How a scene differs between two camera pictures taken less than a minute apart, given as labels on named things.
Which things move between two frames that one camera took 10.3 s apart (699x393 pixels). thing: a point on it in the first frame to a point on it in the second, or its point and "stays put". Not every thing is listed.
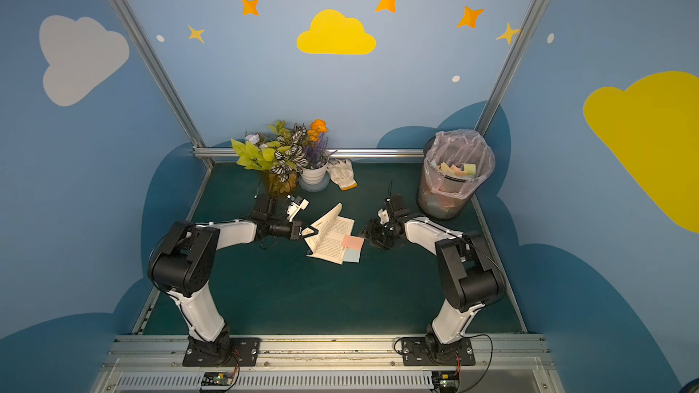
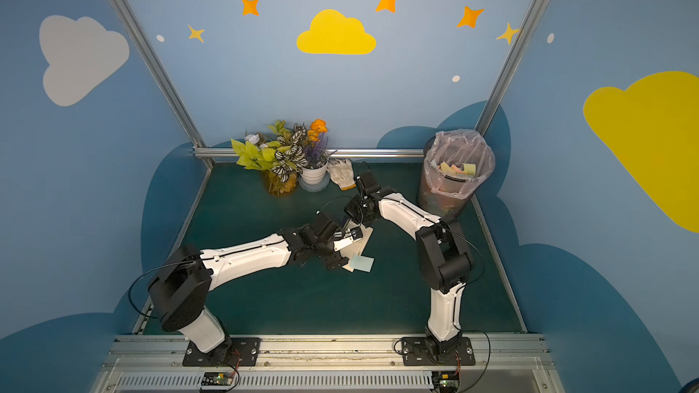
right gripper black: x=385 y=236 to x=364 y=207
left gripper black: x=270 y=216 to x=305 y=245
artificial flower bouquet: x=279 y=156 stays put
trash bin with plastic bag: x=454 y=163 stays put
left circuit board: x=217 y=378 stays put
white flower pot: x=314 y=180 stays put
